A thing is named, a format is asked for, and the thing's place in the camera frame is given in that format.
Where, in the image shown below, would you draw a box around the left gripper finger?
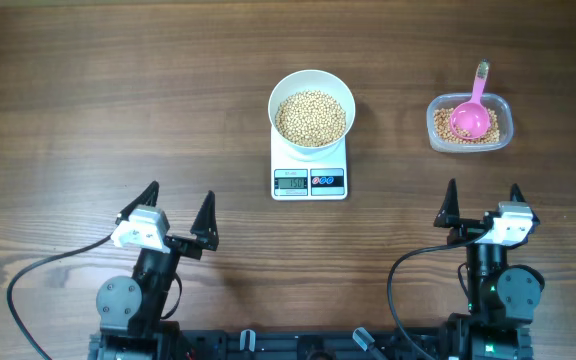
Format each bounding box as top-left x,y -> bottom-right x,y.
190,190 -> 219,251
115,181 -> 160,224

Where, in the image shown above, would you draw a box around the pink measuring scoop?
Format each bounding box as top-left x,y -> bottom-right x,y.
449,59 -> 490,140

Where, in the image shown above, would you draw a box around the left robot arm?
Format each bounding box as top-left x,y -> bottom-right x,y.
88,181 -> 219,360

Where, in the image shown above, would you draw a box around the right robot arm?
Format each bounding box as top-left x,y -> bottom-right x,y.
434,179 -> 545,360

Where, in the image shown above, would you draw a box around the white digital kitchen scale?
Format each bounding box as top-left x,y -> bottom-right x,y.
270,129 -> 349,201

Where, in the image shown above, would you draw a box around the soybeans in bowl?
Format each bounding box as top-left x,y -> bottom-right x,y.
274,90 -> 347,148

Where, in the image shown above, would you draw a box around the white bowl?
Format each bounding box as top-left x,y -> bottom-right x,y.
267,70 -> 356,153

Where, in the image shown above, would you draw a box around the clear plastic container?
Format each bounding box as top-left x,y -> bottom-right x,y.
426,93 -> 514,153

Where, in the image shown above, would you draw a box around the yellow soybeans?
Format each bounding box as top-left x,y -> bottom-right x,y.
433,108 -> 501,144

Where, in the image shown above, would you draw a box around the right black cable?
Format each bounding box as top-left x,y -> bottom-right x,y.
386,228 -> 492,360

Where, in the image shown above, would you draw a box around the black cable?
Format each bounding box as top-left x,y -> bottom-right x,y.
6,234 -> 114,360
386,228 -> 492,360

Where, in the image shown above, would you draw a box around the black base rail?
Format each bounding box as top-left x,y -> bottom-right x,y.
87,327 -> 534,360

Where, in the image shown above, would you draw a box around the left black cable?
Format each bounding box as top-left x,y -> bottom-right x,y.
6,234 -> 114,360

